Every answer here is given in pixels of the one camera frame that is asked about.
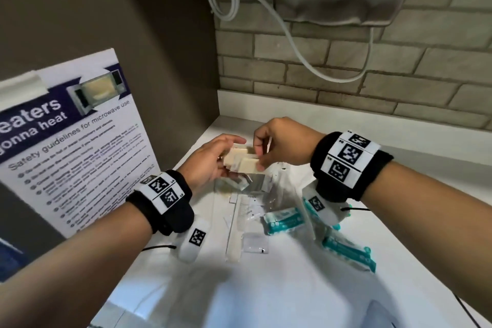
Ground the black left wristband with markers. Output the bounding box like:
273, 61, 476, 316
126, 169, 195, 236

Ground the teal and white wrapped packet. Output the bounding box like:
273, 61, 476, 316
322, 235, 377, 274
263, 208, 305, 236

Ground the black right wristband with markers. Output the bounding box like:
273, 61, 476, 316
310, 131, 395, 204

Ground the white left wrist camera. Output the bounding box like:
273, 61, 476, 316
171, 216, 211, 264

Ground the person's left hand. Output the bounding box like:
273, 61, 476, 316
178, 134, 247, 198

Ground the clear plastic bag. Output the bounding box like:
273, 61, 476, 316
264, 164, 310, 241

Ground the small beige soap box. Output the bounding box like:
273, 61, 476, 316
238, 155, 269, 175
223, 147, 250, 171

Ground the white power cable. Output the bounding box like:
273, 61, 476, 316
203, 0, 376, 84

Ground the person's right hand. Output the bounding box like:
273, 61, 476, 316
252, 116, 327, 172

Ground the white plastic comb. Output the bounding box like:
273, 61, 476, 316
224, 192, 247, 263

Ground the microwave safety poster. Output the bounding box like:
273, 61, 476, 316
0, 48, 162, 283

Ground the silver foil sachet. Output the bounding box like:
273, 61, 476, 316
218, 177, 251, 191

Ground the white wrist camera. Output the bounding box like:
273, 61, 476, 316
301, 182, 353, 227
171, 216, 211, 264

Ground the person's left forearm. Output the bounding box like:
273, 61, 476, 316
0, 201, 155, 328

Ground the person's right forearm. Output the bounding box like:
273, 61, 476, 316
361, 160, 492, 319

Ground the black wristband with markers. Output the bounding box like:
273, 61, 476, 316
126, 169, 195, 236
310, 131, 395, 204

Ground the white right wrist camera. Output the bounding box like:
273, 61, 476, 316
301, 182, 353, 227

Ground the white tape strip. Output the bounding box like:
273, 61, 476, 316
0, 70, 49, 111

